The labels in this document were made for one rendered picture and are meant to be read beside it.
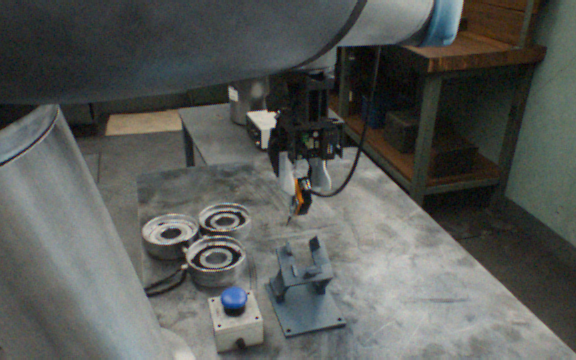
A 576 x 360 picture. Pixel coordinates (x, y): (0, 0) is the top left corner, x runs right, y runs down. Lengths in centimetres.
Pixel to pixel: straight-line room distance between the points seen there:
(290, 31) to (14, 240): 17
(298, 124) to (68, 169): 42
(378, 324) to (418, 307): 8
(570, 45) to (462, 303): 168
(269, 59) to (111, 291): 19
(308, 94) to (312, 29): 46
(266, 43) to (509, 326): 78
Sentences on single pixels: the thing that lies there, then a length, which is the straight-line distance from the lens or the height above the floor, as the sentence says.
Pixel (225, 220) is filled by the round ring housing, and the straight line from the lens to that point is 104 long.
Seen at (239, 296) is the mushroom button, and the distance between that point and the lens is 76.
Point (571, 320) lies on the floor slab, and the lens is 229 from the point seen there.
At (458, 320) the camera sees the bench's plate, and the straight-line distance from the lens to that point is 88.
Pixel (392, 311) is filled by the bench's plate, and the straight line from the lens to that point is 87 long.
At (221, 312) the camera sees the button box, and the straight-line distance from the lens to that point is 79.
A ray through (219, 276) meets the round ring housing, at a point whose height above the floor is 83.
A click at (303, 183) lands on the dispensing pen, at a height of 103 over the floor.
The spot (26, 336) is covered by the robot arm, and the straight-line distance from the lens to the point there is 32.
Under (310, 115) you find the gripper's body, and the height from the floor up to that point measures 114.
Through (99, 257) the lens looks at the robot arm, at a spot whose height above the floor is 120.
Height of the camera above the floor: 137
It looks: 28 degrees down
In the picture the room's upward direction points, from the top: straight up
